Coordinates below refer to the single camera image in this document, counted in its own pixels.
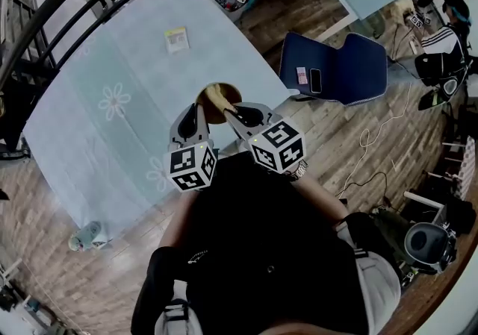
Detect grey trash bin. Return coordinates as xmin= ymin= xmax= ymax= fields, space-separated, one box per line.
xmin=212 ymin=0 xmax=258 ymax=23

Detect white cable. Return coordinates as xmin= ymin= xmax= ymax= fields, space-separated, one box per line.
xmin=335 ymin=82 xmax=412 ymax=197

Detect black phone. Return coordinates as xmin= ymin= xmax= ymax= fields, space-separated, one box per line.
xmin=308 ymin=68 xmax=323 ymax=95

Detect dark blue chair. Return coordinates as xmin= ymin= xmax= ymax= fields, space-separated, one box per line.
xmin=277 ymin=31 xmax=390 ymax=107

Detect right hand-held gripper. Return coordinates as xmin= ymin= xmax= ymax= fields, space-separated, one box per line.
xmin=223 ymin=101 xmax=308 ymax=175

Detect silver wristwatch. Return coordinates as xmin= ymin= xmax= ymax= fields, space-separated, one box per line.
xmin=287 ymin=158 xmax=311 ymax=182

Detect small yellow white sachet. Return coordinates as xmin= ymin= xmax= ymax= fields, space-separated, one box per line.
xmin=164 ymin=27 xmax=191 ymax=54

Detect person's own body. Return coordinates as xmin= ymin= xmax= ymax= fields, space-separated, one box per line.
xmin=129 ymin=152 xmax=403 ymax=335

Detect person's right forearm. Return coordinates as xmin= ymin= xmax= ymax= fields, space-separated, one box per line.
xmin=294 ymin=172 xmax=351 ymax=231

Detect light blue table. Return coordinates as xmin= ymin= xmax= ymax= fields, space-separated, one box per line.
xmin=22 ymin=0 xmax=300 ymax=253

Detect black metal railing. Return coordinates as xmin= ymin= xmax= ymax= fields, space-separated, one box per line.
xmin=0 ymin=0 xmax=311 ymax=93

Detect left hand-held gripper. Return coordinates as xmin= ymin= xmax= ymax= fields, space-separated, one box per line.
xmin=162 ymin=102 xmax=219 ymax=193

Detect white stool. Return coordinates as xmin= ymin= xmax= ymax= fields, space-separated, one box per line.
xmin=403 ymin=190 xmax=448 ymax=223

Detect yellow-brown bowl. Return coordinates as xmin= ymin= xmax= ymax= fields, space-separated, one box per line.
xmin=195 ymin=81 xmax=242 ymax=125

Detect black cable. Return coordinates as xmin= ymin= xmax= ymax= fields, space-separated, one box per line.
xmin=335 ymin=170 xmax=390 ymax=201

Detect person's left forearm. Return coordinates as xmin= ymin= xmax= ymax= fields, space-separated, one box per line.
xmin=159 ymin=189 xmax=199 ymax=253

